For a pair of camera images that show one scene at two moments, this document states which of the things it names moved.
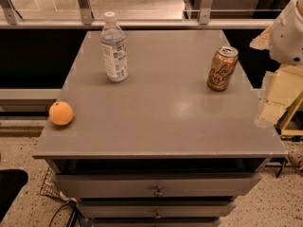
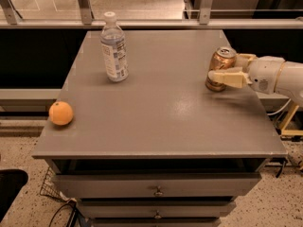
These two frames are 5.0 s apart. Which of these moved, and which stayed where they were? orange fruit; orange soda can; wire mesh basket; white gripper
Moved: white gripper
Stayed: orange soda can; orange fruit; wire mesh basket
